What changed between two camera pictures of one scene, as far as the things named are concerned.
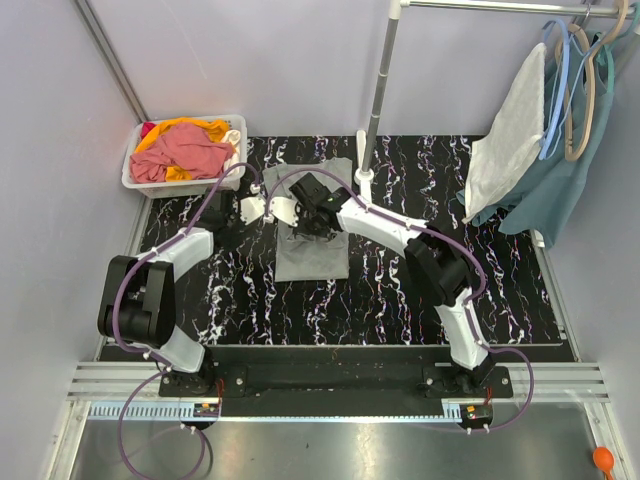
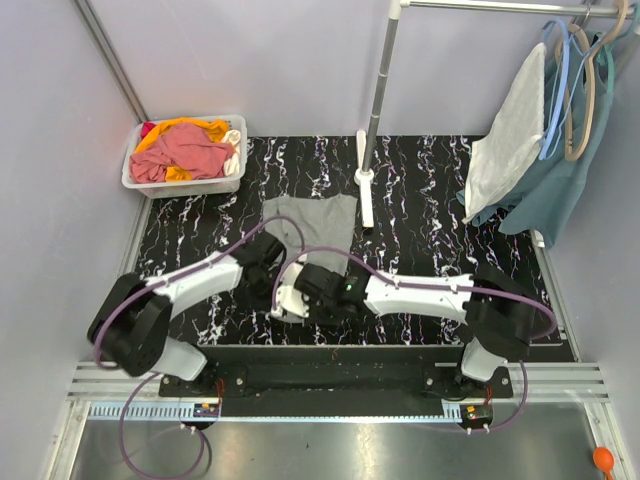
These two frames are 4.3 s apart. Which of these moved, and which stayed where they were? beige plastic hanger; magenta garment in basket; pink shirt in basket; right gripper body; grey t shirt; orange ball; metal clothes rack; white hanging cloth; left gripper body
Moved: right gripper body; grey t shirt; left gripper body
Stayed: beige plastic hanger; magenta garment in basket; pink shirt in basket; orange ball; white hanging cloth; metal clothes rack
